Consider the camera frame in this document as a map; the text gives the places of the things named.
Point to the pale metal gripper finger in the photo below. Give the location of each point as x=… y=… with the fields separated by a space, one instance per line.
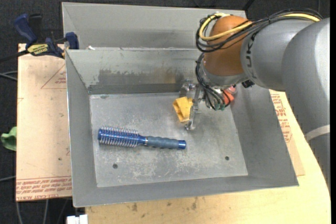
x=193 y=115
x=187 y=86

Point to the yellow plastic block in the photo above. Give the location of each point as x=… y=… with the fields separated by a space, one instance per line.
x=182 y=108

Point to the orange-red small object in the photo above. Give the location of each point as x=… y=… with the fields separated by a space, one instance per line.
x=228 y=97

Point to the grey metal bin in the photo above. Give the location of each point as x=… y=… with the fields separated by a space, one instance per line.
x=157 y=165

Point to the blue round hairbrush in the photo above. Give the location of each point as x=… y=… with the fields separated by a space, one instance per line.
x=136 y=139

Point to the brown cardboard board, red print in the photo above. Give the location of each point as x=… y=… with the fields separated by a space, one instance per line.
x=42 y=123

